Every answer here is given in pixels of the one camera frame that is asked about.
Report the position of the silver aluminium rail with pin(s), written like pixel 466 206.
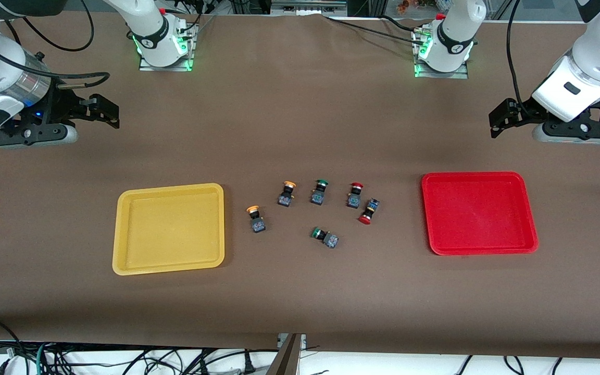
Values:
pixel 305 6

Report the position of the orange colourful background object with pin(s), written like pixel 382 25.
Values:
pixel 404 5

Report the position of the grey metal bracket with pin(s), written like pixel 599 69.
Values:
pixel 280 339

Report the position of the brown table cover sheet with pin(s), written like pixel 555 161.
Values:
pixel 300 130

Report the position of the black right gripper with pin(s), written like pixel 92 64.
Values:
pixel 63 105

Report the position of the green push button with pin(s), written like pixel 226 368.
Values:
pixel 317 198
pixel 331 240

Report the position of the black power plug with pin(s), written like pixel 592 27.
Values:
pixel 249 364

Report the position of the yellow mushroom push button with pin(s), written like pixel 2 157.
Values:
pixel 258 225
pixel 285 199

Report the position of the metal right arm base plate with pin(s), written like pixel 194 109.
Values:
pixel 175 68

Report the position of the red plastic tray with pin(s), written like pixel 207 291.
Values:
pixel 479 213

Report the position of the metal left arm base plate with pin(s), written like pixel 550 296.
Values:
pixel 446 75

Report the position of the red mushroom push button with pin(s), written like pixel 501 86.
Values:
pixel 353 201
pixel 365 219

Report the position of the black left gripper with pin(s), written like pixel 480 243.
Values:
pixel 520 111

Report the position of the dark table leg post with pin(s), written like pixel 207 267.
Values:
pixel 284 362

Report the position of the yellow plastic tray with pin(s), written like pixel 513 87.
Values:
pixel 170 229

